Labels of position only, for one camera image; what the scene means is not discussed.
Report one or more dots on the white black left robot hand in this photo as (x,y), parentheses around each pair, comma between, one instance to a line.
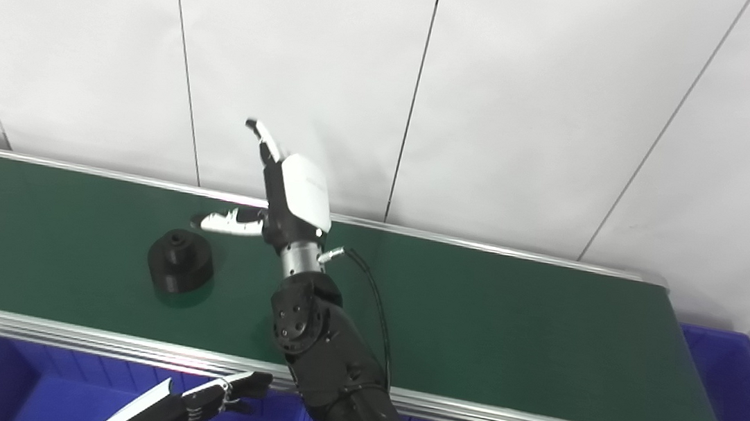
(148,410)

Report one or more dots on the black stepped cylinder part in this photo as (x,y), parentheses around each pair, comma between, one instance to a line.
(180,263)

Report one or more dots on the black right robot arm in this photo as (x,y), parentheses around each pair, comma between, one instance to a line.
(325,352)

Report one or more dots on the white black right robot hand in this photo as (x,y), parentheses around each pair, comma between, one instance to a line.
(303,196)

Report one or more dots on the blue bin with white gears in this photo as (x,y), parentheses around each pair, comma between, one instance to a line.
(49,392)

